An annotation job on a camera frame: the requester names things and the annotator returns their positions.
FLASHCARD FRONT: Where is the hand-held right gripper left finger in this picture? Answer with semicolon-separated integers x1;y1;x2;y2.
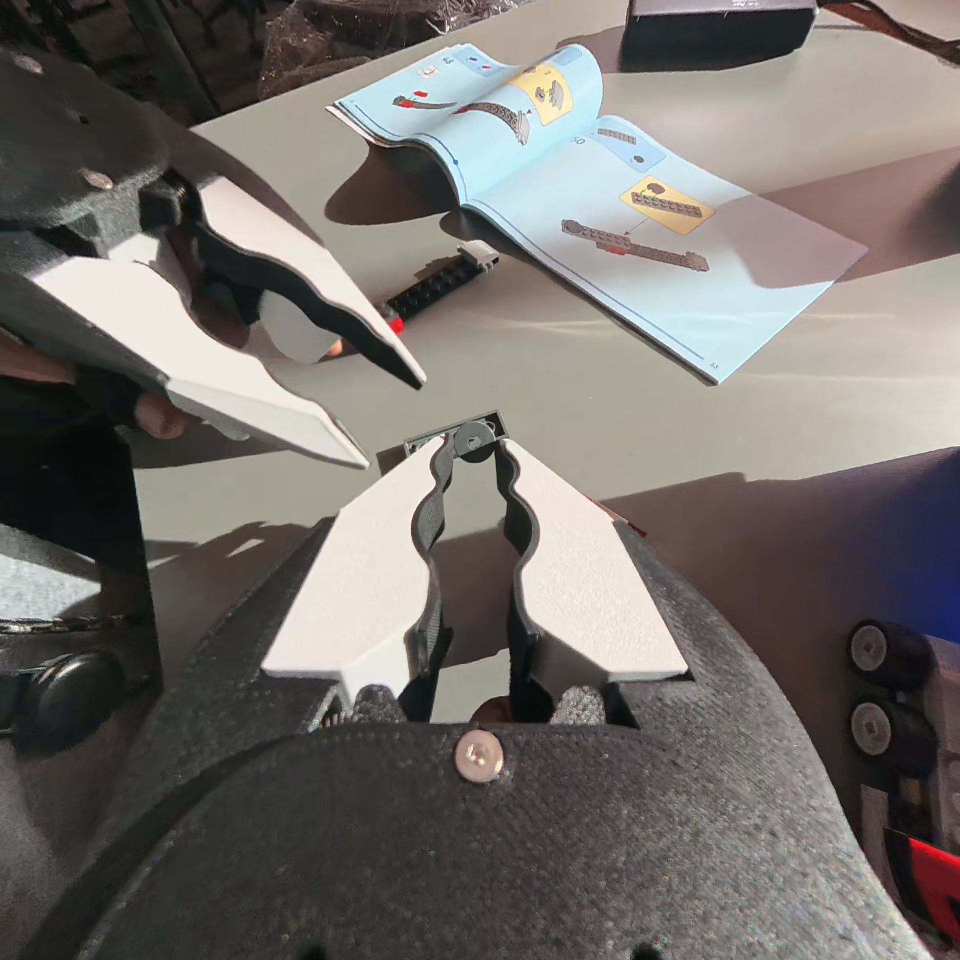
261;435;455;721

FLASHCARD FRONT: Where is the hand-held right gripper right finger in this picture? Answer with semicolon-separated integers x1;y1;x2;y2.
495;437;690;721

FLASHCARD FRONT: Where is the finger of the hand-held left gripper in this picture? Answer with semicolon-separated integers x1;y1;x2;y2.
168;176;429;391
30;258;370;471

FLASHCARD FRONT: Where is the black toy brick beam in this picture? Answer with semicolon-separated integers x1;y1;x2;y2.
382;240;502;336

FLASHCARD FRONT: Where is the grey toy brick plate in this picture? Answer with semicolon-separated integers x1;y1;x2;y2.
403;411;511;460

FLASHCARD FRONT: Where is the black round toy tile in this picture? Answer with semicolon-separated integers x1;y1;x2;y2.
453;421;498;462

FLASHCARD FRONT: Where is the person's left forearm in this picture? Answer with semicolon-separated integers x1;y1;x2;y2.
0;375;147;571

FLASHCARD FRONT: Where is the grey desk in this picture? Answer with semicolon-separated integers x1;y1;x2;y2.
135;0;960;826

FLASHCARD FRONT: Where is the plastic-wrapped black bundle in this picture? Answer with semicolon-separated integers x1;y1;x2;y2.
255;0;459;102

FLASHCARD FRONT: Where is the toy brick truck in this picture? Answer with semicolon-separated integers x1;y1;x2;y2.
847;618;960;939

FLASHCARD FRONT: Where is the light blue instruction booklet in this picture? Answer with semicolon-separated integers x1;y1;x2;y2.
326;43;871;387

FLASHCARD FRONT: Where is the black power strip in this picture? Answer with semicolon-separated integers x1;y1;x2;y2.
622;0;819;70

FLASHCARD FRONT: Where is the black drawstring bag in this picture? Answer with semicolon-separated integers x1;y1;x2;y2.
0;615;162;759

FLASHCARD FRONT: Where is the power cable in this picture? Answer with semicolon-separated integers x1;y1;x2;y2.
821;0;960;48

